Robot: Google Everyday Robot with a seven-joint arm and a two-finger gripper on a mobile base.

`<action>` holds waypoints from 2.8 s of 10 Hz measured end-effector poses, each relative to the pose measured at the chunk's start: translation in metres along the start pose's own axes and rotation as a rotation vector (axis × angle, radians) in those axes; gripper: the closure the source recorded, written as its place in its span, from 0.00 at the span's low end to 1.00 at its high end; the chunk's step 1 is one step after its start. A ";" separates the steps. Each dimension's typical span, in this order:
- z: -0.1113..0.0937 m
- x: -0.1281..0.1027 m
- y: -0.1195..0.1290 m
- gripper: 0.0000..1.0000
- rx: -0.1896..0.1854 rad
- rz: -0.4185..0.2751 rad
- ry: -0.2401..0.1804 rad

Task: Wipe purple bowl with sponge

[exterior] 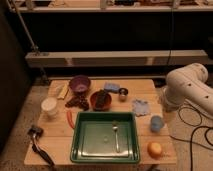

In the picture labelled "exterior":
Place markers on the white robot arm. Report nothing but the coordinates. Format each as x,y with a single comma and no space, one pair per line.
187,83

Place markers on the dark brush in red bowl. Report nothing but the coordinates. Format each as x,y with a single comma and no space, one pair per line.
100,100

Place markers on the red bowl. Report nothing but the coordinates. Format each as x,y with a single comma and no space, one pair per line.
107,103

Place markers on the purple bowl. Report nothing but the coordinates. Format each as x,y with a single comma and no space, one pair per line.
79,84

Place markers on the blue crumpled cloth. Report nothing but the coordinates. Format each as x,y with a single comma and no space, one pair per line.
140,107

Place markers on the metal spoon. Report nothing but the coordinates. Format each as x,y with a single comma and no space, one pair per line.
115,129

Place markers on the orange carrot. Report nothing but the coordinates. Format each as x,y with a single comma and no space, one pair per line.
69,119

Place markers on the green plastic tray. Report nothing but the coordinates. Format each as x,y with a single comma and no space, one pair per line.
94,138

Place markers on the white cup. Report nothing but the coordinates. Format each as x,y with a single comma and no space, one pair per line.
49,106

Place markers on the blue plastic cup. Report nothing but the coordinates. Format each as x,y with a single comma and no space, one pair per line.
156,123

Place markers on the orange fruit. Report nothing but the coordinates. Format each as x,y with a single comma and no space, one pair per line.
154,149

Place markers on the white shelf beam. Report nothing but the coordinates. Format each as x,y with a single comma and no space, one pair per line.
117,58

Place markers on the metal stand pole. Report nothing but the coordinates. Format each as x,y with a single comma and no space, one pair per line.
34,48

